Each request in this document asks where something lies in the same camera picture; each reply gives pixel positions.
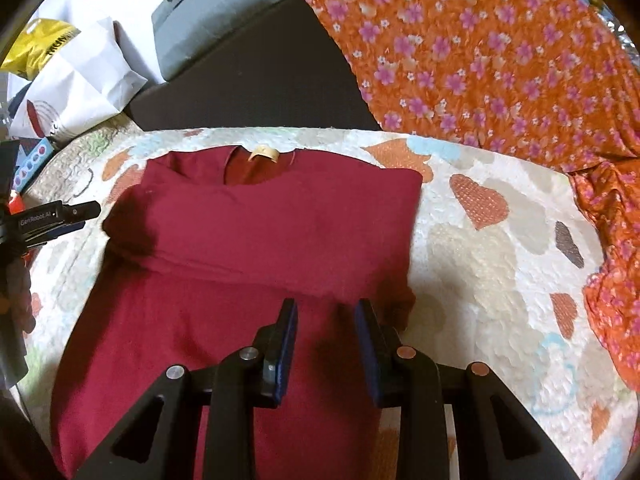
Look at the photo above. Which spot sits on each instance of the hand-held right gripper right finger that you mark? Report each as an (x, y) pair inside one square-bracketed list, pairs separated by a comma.
[(366, 355)]

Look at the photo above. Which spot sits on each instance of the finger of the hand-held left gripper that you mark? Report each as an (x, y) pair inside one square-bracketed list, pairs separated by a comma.
[(75, 212)]

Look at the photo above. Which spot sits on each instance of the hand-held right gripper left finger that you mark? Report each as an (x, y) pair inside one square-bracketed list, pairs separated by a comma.
[(286, 347)]

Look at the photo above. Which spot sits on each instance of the dark red shirt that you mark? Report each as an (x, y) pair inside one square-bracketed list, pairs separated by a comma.
[(235, 260)]

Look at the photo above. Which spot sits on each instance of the blue dotted box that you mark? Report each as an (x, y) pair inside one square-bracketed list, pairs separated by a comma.
[(31, 162)]

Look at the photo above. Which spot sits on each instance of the white paper bag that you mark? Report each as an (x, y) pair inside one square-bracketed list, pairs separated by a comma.
[(80, 75)]

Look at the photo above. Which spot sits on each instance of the heart patterned quilt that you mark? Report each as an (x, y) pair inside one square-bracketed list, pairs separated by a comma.
[(490, 280)]

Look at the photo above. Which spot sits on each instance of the yellow plastic bag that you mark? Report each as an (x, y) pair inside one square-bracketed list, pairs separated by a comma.
[(42, 45)]

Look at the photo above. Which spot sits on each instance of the grey bag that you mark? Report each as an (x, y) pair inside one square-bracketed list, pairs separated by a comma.
[(215, 15)]

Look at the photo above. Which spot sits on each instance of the orange floral blanket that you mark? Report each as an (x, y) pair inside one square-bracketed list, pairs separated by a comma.
[(500, 60)]

